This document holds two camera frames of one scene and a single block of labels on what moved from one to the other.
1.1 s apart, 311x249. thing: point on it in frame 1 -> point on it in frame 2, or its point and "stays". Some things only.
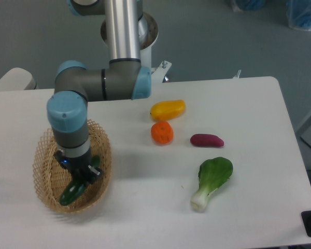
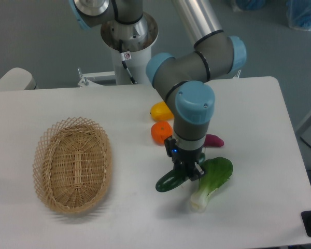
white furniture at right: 310,131 stays
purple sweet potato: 206,140 stays
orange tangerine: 162,132 stays
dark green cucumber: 75,188 -> 173,178
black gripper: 77,165 -> 186,160
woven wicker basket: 52,179 stays
